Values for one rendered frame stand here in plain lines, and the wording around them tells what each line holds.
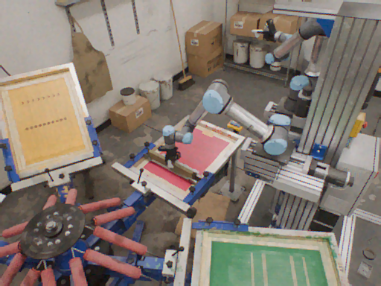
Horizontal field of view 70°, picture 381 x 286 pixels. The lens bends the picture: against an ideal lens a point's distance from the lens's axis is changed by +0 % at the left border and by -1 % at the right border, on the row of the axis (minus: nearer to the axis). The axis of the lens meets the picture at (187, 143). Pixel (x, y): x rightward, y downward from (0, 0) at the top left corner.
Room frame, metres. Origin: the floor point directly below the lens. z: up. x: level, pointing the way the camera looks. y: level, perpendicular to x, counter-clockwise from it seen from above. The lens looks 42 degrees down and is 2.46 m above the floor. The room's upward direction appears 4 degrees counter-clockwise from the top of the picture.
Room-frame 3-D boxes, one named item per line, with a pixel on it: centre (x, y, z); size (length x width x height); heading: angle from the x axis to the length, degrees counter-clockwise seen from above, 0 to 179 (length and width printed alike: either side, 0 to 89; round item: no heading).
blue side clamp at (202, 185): (1.19, -0.06, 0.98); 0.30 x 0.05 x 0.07; 140
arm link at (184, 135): (1.36, 0.02, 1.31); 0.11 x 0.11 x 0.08; 68
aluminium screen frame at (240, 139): (1.56, 0.00, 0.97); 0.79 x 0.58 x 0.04; 140
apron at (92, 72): (3.22, 1.16, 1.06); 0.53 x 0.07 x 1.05; 140
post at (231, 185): (1.91, -0.45, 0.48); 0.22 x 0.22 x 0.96; 50
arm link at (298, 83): (1.68, -0.82, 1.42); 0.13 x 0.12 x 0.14; 122
